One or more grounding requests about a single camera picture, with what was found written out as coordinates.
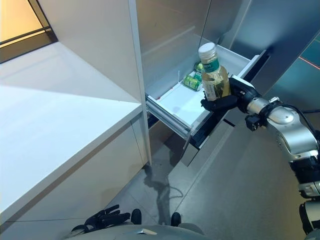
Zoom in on black right robot foot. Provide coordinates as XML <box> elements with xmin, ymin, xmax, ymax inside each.
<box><xmin>170</xmin><ymin>211</ymin><xmax>183</xmax><ymax>227</ymax></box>

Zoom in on black robot foot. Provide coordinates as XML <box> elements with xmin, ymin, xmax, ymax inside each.
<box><xmin>170</xmin><ymin>211</ymin><xmax>183</xmax><ymax>227</ymax></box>
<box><xmin>131</xmin><ymin>208</ymin><xmax>143</xmax><ymax>225</ymax></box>

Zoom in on black framed lit window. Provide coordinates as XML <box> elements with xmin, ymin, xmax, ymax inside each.
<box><xmin>0</xmin><ymin>0</ymin><xmax>60</xmax><ymax>62</ymax></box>

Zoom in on yellow tea bottle white cap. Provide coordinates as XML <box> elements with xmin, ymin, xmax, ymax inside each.
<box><xmin>198</xmin><ymin>42</ymin><xmax>231</xmax><ymax>102</ymax></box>

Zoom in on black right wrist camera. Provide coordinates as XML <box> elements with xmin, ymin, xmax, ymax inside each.
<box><xmin>244</xmin><ymin>113</ymin><xmax>262</xmax><ymax>131</ymax></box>

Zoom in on black left robot foot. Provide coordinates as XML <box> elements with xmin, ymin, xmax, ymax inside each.
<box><xmin>131</xmin><ymin>208</ymin><xmax>143</xmax><ymax>225</ymax></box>

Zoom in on grey robot torso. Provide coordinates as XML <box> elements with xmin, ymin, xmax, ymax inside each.
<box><xmin>61</xmin><ymin>223</ymin><xmax>208</xmax><ymax>240</ymax></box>

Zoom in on stainless steel fridge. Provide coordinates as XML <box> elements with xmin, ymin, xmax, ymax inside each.
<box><xmin>134</xmin><ymin>0</ymin><xmax>320</xmax><ymax>141</ymax></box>

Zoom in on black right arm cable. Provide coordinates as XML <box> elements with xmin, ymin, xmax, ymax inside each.
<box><xmin>268</xmin><ymin>97</ymin><xmax>320</xmax><ymax>146</ymax></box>

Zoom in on white fridge drawer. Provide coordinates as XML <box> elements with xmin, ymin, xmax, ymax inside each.
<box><xmin>145</xmin><ymin>44</ymin><xmax>270</xmax><ymax>168</ymax></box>

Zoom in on tall beige cabinet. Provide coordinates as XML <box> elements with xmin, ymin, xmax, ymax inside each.
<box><xmin>27</xmin><ymin>0</ymin><xmax>153</xmax><ymax>166</ymax></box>

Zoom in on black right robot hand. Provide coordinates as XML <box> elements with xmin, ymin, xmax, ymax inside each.
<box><xmin>199</xmin><ymin>76</ymin><xmax>256</xmax><ymax>115</ymax></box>

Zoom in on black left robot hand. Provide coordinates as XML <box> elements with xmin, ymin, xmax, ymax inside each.
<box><xmin>71</xmin><ymin>204</ymin><xmax>132</xmax><ymax>235</ymax></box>

